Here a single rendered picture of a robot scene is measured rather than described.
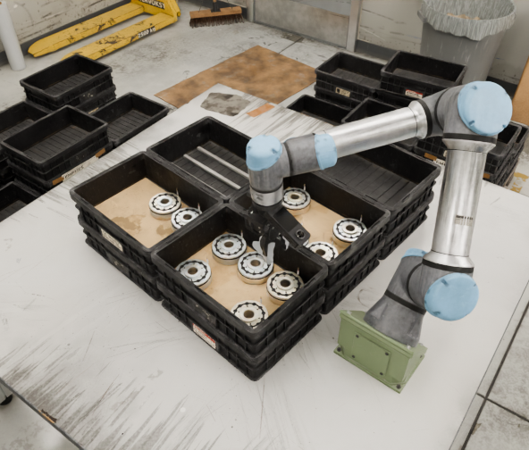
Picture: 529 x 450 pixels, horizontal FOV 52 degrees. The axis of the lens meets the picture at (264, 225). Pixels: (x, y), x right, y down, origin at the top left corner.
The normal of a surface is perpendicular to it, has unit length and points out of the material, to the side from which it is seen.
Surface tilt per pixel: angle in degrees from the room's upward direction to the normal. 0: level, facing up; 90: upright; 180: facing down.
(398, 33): 90
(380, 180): 0
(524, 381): 0
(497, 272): 0
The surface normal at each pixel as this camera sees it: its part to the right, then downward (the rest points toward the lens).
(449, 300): 0.13, 0.28
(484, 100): 0.17, 0.02
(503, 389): 0.00, -0.73
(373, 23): -0.58, 0.56
